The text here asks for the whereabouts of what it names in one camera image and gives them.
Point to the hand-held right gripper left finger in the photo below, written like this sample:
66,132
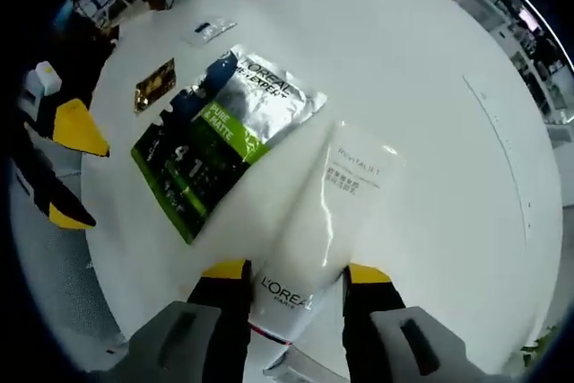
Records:
197,342

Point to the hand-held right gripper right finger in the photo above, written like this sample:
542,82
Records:
385,342

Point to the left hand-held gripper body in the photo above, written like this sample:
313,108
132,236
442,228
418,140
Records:
45,80

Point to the gold foil skincare sachet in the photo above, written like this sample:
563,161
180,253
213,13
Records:
154,86

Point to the large white skincare tube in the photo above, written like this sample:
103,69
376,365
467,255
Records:
323,221

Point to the green foil skincare sachet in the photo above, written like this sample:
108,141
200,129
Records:
215,145

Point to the small clear skincare sachet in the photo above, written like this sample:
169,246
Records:
208,31

